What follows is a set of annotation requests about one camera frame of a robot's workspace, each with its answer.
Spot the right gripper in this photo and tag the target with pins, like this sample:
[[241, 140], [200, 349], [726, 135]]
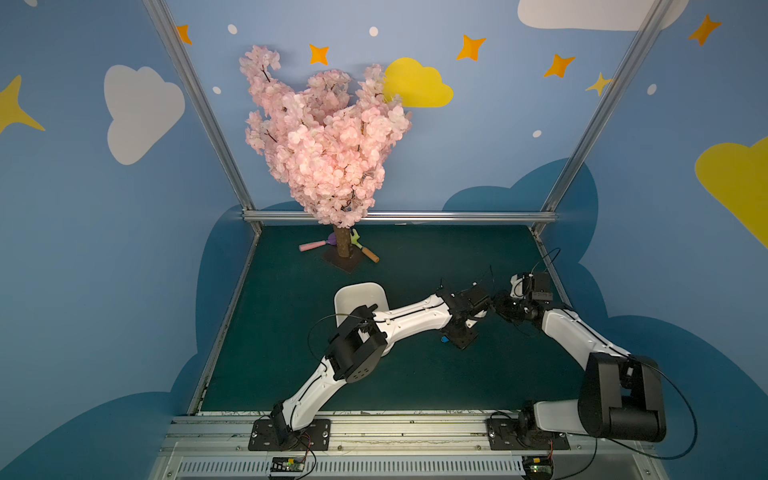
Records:
[[513, 306]]

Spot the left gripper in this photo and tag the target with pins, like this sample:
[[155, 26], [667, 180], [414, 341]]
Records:
[[475, 298]]

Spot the white storage box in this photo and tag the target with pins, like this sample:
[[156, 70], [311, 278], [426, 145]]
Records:
[[350, 297]]

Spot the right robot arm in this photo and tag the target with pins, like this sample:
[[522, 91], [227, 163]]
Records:
[[621, 395]]

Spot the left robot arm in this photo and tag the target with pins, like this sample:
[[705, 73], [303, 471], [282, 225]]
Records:
[[366, 335]]

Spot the green orange toy tool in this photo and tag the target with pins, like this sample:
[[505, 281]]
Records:
[[355, 240]]

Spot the right controller board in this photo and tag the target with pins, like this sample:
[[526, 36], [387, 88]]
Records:
[[537, 468]]

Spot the controller board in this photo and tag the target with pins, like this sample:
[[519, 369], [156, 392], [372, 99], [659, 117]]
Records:
[[537, 468], [286, 466]]

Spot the pink marker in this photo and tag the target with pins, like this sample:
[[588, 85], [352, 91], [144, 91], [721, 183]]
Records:
[[312, 245]]

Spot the green table mat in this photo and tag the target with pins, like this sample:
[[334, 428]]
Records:
[[285, 315]]

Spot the left controller board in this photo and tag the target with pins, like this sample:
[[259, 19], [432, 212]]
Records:
[[286, 466]]

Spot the pink cherry blossom tree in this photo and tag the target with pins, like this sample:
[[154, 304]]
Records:
[[326, 144]]

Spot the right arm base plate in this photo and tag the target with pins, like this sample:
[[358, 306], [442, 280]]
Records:
[[506, 434]]

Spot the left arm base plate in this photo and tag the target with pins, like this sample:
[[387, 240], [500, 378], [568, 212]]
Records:
[[269, 435]]

